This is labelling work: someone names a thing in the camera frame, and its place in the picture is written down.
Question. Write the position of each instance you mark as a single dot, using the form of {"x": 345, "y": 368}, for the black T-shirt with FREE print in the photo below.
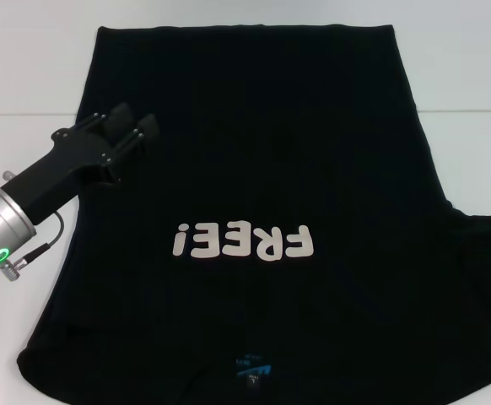
{"x": 271, "y": 169}

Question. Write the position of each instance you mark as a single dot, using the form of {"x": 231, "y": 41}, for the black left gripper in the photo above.
{"x": 68, "y": 156}

